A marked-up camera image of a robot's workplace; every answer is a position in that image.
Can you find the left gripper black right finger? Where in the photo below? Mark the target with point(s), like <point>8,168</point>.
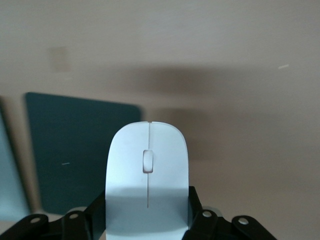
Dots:
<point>195,215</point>

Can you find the white computer mouse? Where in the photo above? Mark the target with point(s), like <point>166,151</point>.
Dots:
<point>147,175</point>

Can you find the silver closed laptop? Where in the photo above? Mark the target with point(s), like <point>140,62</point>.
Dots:
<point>10,175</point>

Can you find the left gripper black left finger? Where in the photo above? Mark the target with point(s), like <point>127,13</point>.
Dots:
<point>95,212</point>

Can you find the black mouse pad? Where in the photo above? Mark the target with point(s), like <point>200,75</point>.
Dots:
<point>75,150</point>

